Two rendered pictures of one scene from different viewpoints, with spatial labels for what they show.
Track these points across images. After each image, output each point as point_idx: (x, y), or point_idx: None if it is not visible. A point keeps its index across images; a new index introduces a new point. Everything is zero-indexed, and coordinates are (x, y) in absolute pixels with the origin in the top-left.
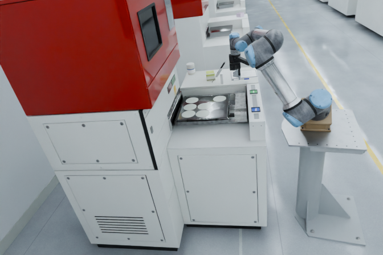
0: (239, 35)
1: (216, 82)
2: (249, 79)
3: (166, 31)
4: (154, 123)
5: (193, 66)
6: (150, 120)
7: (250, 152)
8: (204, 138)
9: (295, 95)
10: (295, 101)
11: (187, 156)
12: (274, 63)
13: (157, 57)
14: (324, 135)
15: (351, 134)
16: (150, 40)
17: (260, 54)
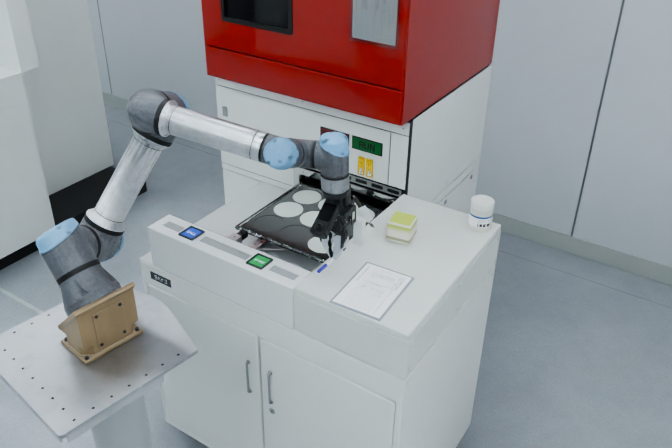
0: (322, 143)
1: (376, 238)
2: (325, 283)
3: (330, 30)
4: (238, 114)
5: (472, 209)
6: (228, 99)
7: None
8: (242, 215)
9: (98, 207)
10: (92, 208)
11: None
12: (134, 140)
13: (259, 37)
14: None
15: (19, 360)
16: (248, 2)
17: None
